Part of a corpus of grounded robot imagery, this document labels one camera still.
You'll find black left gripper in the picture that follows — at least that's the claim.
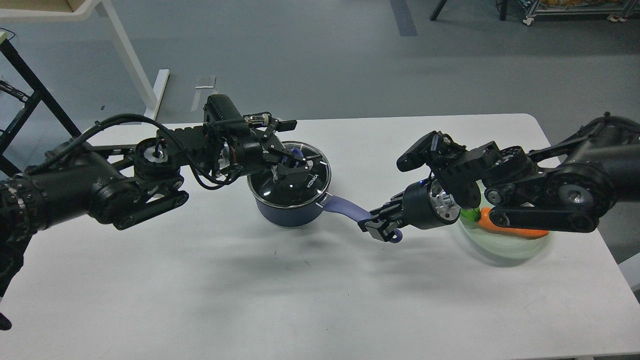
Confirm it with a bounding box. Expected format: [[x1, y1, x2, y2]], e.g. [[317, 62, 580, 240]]
[[230, 112, 324, 181]]

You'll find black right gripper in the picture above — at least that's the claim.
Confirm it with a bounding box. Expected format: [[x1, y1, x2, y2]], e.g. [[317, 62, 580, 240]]
[[358, 178, 460, 244]]

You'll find glass lid with purple knob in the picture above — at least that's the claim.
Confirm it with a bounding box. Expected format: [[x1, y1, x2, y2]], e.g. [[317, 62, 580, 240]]
[[247, 141, 331, 209]]

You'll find blue saucepan with purple handle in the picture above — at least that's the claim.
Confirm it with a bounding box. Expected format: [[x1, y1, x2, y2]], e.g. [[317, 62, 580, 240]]
[[254, 189, 371, 228]]

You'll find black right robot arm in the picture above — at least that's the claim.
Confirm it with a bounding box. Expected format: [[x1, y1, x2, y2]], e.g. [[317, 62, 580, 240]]
[[358, 112, 640, 243]]

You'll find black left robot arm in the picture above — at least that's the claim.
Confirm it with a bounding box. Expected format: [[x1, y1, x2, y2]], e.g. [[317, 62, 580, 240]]
[[0, 94, 316, 294]]

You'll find orange toy carrot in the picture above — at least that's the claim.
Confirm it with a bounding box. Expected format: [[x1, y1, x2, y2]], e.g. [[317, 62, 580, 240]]
[[460, 207, 549, 240]]

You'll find clear green glass plate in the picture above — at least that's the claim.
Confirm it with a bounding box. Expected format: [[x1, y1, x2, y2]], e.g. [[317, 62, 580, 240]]
[[454, 180, 554, 262]]

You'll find black furniture leg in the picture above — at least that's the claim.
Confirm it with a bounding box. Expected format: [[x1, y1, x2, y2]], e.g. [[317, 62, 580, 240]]
[[429, 0, 448, 22]]

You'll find black metal rack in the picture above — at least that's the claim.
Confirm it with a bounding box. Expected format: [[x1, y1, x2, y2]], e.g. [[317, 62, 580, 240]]
[[0, 30, 82, 177]]

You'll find wheeled metal cart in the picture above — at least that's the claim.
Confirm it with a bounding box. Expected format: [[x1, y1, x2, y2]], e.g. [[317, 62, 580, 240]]
[[519, 0, 639, 27]]

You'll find white desk frame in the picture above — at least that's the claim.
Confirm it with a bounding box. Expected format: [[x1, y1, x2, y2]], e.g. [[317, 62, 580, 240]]
[[0, 0, 170, 120]]

